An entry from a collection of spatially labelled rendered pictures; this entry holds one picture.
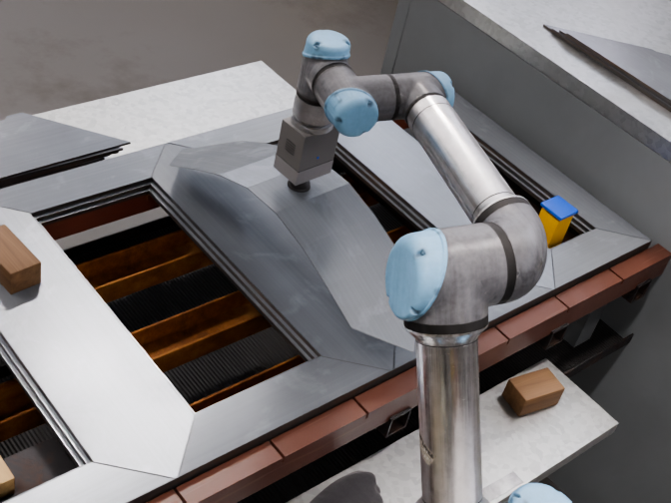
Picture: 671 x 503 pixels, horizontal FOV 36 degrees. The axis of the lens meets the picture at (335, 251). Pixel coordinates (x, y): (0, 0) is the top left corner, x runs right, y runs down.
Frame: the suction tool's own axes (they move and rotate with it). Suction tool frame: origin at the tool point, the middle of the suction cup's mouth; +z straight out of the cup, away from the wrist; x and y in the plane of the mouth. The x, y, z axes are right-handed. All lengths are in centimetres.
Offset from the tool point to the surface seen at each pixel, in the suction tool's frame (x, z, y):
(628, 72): 9, -7, -90
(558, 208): 21, 11, -58
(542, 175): 8, 16, -71
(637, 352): 45, 46, -78
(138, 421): 19, 16, 46
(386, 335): 30.2, 9.9, 2.8
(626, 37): -4, -5, -109
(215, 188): -23.2, 15.7, -0.6
